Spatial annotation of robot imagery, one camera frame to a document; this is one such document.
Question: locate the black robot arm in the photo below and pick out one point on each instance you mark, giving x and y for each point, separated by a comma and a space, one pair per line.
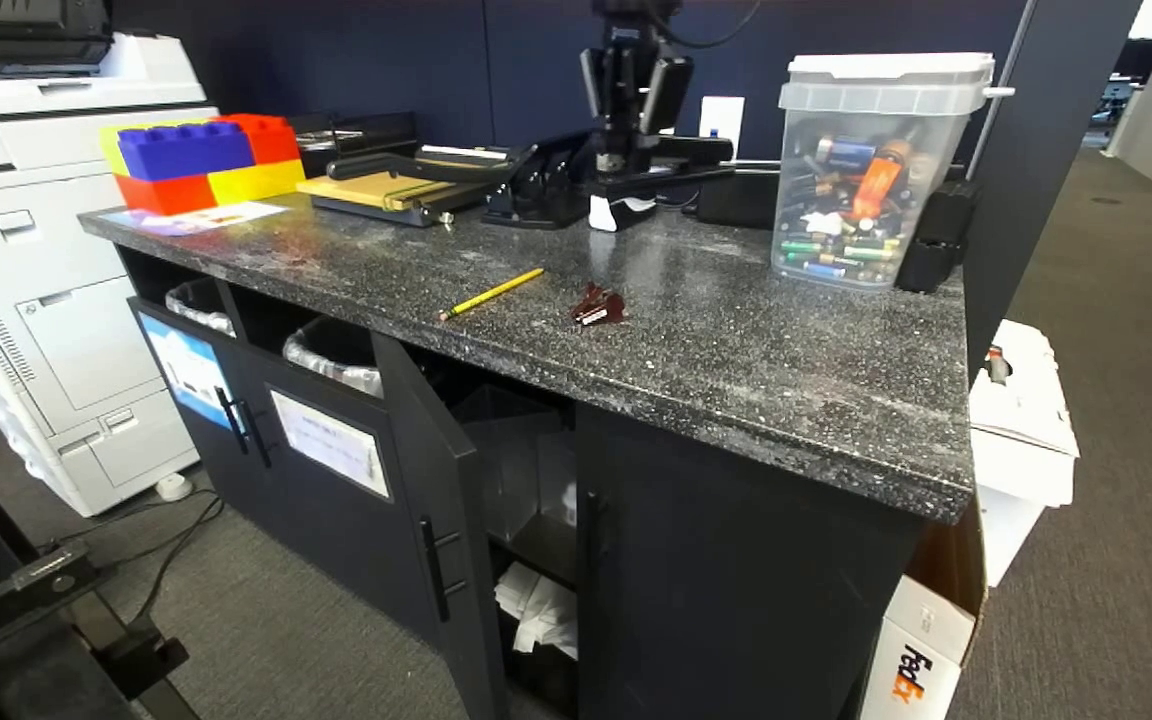
637, 82

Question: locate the dark red binder clip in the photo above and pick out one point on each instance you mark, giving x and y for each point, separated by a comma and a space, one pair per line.
596, 304

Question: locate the yellow pencil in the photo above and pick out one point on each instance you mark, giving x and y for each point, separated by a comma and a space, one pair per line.
488, 292

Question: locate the open black cabinet door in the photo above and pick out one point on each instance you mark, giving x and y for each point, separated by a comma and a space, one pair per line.
449, 524

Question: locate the paper trimmer with wooden board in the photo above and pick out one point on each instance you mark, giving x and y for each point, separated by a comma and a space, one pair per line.
409, 186

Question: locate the trash bin with plastic liner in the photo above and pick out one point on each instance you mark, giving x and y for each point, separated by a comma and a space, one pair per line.
339, 349

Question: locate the crumpled paper in cabinet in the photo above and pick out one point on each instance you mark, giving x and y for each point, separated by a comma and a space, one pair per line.
546, 613

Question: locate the trash drawer front with label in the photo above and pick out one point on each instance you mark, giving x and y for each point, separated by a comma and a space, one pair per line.
225, 393

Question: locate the clear plastic supply bin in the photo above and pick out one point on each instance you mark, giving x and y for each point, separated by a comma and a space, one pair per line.
867, 145

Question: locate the large toy building blocks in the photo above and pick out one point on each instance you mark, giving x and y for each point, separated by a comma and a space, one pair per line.
200, 167

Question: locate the white FedEx box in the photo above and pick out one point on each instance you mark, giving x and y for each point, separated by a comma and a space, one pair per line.
916, 659

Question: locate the white cardboard box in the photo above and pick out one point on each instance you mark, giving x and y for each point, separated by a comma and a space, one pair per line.
1022, 441

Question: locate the white office printer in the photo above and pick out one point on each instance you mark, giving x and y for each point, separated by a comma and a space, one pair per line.
83, 396

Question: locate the black box by wall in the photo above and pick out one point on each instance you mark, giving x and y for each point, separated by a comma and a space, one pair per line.
743, 200

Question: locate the white wall outlet plate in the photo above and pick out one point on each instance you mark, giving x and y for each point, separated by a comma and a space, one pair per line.
720, 116

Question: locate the black metal stand frame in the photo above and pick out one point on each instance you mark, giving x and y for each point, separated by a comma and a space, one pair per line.
67, 655

